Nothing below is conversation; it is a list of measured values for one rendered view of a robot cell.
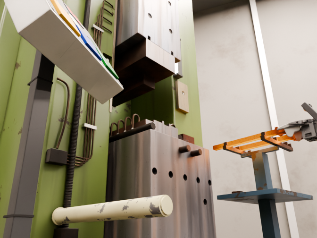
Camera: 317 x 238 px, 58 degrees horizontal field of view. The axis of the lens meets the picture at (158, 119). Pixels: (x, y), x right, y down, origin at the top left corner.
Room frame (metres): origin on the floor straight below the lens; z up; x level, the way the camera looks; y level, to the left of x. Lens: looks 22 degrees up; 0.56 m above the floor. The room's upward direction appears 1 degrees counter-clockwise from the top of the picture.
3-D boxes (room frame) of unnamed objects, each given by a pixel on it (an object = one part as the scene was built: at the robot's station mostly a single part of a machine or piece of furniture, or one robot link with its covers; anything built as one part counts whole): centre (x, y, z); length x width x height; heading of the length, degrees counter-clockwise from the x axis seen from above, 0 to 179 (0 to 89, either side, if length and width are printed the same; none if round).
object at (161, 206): (0.78, 0.15, 0.62); 0.44 x 0.05 x 0.05; 48
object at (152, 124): (1.11, 0.17, 0.93); 0.40 x 0.03 x 0.03; 48
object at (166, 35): (1.27, 0.11, 1.56); 0.42 x 0.39 x 0.40; 48
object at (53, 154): (0.90, 0.33, 0.80); 0.06 x 0.03 x 0.04; 138
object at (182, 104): (1.42, -0.13, 1.27); 0.09 x 0.02 x 0.17; 138
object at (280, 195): (1.45, -0.52, 0.73); 0.40 x 0.30 x 0.02; 134
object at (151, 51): (1.24, 0.14, 1.32); 0.42 x 0.20 x 0.10; 48
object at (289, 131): (1.17, -0.57, 0.97); 0.09 x 0.03 x 0.06; 67
